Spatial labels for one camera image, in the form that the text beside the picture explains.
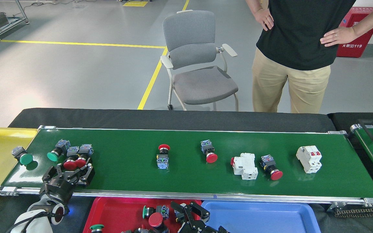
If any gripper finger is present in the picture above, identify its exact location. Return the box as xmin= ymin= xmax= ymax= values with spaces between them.
xmin=186 ymin=201 xmax=211 ymax=224
xmin=170 ymin=201 xmax=194 ymax=232
xmin=71 ymin=157 xmax=96 ymax=188
xmin=42 ymin=164 xmax=65 ymax=186

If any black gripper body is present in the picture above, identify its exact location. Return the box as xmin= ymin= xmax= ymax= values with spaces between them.
xmin=39 ymin=176 xmax=76 ymax=207
xmin=177 ymin=220 xmax=230 ymax=233

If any red mushroom button switch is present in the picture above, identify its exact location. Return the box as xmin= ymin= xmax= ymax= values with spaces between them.
xmin=75 ymin=144 xmax=94 ymax=168
xmin=260 ymin=154 xmax=283 ymax=181
xmin=200 ymin=139 xmax=218 ymax=163
xmin=148 ymin=212 xmax=169 ymax=233
xmin=63 ymin=146 xmax=80 ymax=171

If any white circuit breaker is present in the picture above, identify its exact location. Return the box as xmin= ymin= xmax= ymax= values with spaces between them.
xmin=231 ymin=152 xmax=258 ymax=181
xmin=296 ymin=145 xmax=322 ymax=174

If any long green conveyor belt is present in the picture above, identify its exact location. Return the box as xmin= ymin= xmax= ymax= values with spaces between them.
xmin=0 ymin=125 xmax=373 ymax=208

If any red plastic tray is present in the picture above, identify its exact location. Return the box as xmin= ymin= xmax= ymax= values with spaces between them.
xmin=83 ymin=197 xmax=202 ymax=233

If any blue plastic tray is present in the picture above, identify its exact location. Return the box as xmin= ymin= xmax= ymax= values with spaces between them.
xmin=201 ymin=201 xmax=321 ymax=233

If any person's right hand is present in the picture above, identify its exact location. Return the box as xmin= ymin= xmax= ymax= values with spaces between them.
xmin=253 ymin=8 xmax=274 ymax=32

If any person's left hand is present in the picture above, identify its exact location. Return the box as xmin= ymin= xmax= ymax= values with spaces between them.
xmin=320 ymin=27 xmax=358 ymax=47

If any grey office chair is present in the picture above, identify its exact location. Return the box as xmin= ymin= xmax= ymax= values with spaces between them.
xmin=160 ymin=10 xmax=239 ymax=111

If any person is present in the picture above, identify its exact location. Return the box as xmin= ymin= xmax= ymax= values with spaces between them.
xmin=245 ymin=0 xmax=373 ymax=114

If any red fire extinguisher cabinet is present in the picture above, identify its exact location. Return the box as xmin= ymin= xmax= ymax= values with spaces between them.
xmin=336 ymin=6 xmax=373 ymax=58

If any aluminium frame rack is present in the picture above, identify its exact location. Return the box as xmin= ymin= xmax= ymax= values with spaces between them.
xmin=0 ymin=0 xmax=30 ymax=47

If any black drive chain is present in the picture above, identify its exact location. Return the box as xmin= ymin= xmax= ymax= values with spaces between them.
xmin=334 ymin=206 xmax=373 ymax=218

